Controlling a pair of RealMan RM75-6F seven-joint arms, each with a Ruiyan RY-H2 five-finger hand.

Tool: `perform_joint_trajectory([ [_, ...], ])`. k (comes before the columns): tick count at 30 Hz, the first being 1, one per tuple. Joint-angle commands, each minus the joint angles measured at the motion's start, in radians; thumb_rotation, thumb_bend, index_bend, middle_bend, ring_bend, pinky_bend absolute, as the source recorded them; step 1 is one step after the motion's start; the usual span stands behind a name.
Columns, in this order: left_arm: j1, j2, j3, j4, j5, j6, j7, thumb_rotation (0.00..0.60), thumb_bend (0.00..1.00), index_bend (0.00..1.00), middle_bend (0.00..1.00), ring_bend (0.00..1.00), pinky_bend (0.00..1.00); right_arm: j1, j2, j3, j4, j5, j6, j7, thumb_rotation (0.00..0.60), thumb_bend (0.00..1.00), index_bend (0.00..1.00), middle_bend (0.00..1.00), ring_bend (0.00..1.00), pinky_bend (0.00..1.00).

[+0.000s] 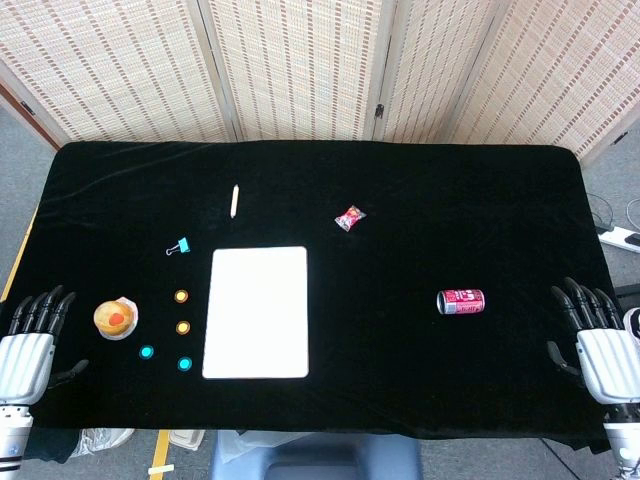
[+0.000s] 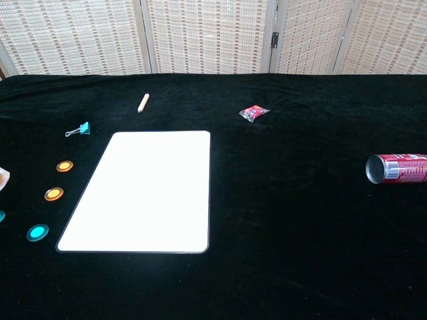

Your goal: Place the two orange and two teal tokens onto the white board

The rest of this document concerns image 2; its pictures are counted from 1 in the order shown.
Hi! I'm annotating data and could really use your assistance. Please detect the teal binder clip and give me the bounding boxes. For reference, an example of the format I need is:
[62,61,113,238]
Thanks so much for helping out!
[65,121,91,138]

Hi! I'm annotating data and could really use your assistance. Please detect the black velvet tablecloth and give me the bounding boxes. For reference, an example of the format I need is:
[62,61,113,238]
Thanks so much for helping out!
[0,73,427,320]

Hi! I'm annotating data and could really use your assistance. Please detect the red candy packet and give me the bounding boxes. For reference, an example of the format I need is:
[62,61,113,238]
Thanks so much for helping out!
[238,105,271,123]

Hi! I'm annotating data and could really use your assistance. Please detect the red soda can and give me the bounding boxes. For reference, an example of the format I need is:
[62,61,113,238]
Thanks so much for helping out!
[365,153,427,185]

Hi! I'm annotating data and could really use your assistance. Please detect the bamboo folding screen panel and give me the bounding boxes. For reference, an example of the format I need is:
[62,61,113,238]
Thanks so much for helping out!
[139,0,278,75]
[0,0,153,77]
[269,0,360,75]
[333,0,427,76]

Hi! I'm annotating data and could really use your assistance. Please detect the white rectangular board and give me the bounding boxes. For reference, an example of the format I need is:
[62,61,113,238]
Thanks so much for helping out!
[55,130,211,255]

